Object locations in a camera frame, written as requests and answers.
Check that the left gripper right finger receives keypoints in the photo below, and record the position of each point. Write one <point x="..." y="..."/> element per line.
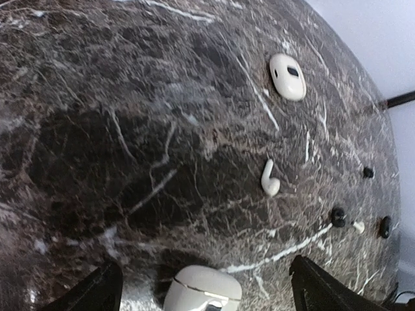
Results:
<point x="315" y="289"/>

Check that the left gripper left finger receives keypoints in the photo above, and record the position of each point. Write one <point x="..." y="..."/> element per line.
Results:
<point x="100" y="290"/>

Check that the white earbud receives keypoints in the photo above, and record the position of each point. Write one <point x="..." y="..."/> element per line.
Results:
<point x="270" y="185"/>
<point x="359" y="227"/>

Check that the white charging case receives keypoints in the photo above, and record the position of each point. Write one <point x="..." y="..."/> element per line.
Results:
<point x="287" y="77"/>
<point x="197" y="288"/>

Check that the black charging case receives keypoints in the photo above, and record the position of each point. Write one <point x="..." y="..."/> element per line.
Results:
<point x="385" y="227"/>

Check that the black earbud front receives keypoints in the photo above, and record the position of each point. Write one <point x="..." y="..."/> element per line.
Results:
<point x="338" y="217"/>

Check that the black earbud back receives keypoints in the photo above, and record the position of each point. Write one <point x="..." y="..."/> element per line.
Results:
<point x="368" y="172"/>

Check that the right black frame post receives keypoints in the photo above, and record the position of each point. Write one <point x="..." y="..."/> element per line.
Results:
<point x="399" y="100"/>

